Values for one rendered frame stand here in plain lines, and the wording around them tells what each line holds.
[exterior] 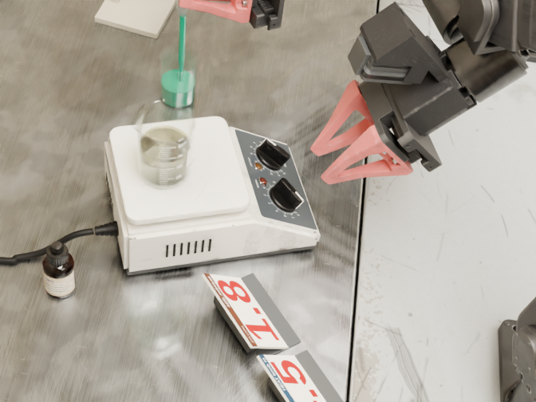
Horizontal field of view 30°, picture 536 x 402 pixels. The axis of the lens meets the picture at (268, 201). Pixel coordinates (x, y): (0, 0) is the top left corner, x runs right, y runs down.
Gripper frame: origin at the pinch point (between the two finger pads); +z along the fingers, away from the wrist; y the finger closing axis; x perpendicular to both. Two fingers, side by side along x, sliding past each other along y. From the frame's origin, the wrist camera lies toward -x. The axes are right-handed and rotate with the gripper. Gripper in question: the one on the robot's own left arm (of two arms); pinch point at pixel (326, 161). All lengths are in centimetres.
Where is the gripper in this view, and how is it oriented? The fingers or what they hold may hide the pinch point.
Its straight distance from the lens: 93.6
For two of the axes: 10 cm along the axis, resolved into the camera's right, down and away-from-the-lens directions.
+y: 2.4, 7.7, -5.8
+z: -8.0, 5.0, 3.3
